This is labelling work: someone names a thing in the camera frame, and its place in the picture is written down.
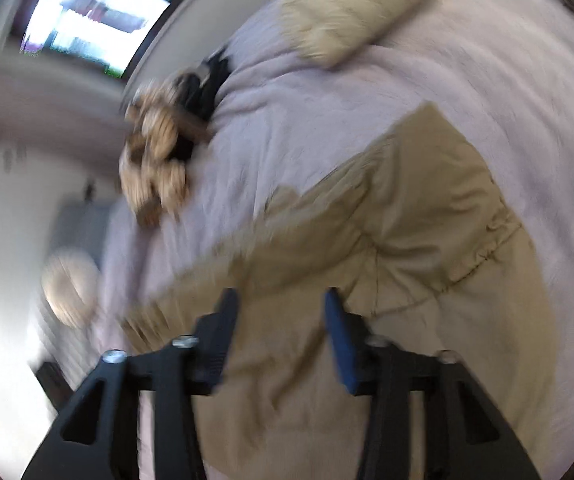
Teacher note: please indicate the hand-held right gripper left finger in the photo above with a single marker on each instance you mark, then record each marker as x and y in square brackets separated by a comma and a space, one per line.
[217, 340]

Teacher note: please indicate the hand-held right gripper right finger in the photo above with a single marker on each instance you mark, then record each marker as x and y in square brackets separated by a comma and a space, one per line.
[342, 345]

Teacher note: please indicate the khaki puffer jacket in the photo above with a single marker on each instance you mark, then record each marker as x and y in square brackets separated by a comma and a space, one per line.
[392, 240]

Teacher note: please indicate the dark clothes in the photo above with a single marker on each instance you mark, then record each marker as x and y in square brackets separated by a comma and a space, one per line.
[209, 90]

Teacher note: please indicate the white round pillow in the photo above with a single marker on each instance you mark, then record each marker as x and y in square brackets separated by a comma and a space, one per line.
[72, 287]

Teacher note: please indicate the cream striped robe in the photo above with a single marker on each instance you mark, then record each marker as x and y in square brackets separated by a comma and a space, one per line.
[157, 160]

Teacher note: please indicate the bed with lilac cover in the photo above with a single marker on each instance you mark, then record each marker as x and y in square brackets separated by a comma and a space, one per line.
[317, 110]

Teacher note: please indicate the folded cream puffer jacket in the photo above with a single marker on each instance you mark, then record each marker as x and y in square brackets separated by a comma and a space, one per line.
[352, 5]

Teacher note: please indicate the window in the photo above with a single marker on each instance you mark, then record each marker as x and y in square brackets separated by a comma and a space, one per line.
[102, 5]

